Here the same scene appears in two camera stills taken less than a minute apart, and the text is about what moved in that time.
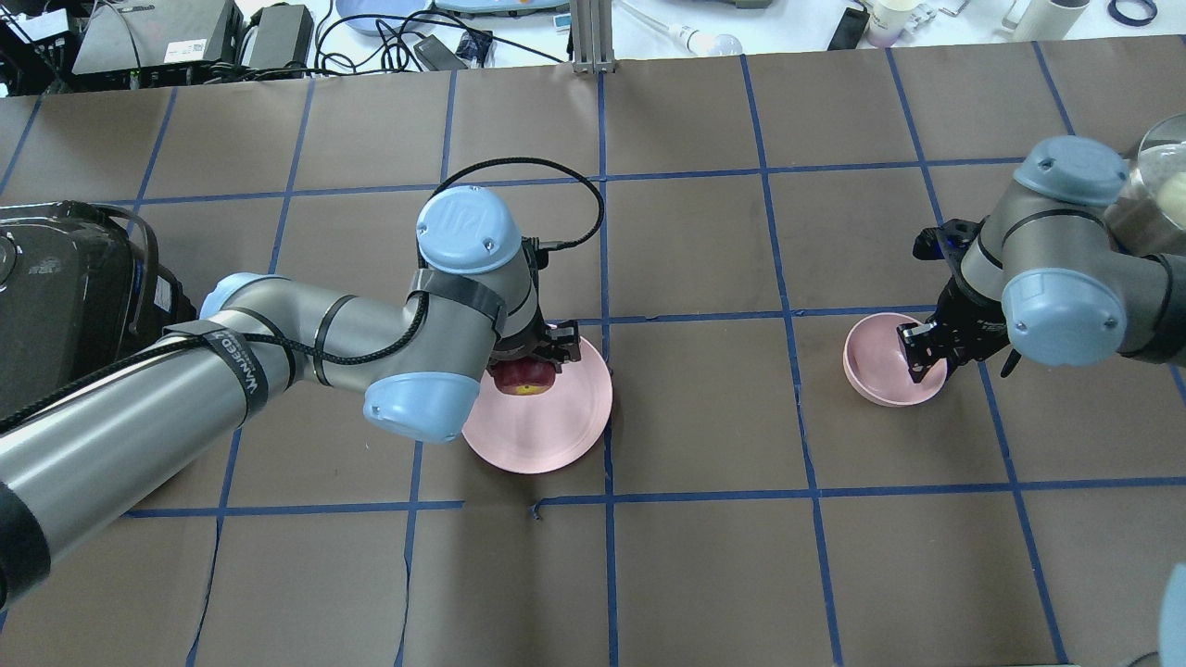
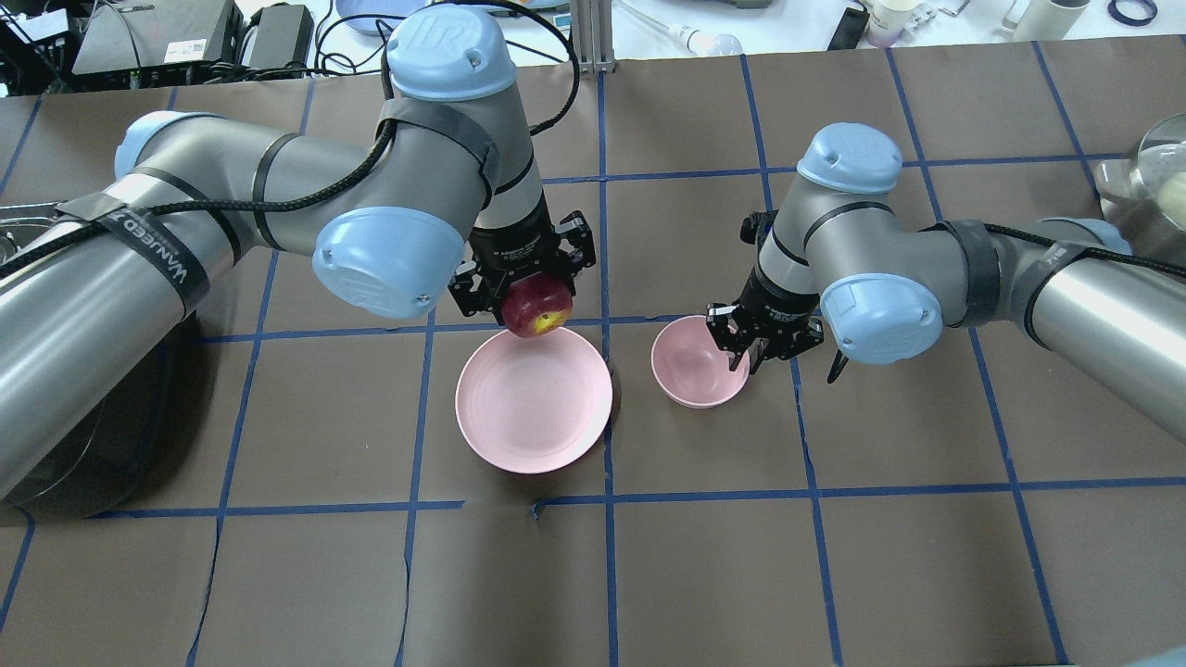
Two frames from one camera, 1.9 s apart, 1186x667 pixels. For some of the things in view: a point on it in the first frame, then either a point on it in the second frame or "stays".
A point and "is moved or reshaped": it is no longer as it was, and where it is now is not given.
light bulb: (700, 44) stays
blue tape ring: (1113, 12) stays
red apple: (524, 375) is moved or reshaped
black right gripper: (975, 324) -> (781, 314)
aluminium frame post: (592, 33) stays
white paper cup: (1044, 20) stays
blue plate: (370, 25) stays
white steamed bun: (1171, 198) stays
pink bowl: (876, 367) -> (689, 367)
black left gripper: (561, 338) -> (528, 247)
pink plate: (543, 433) stays
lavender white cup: (889, 20) stays
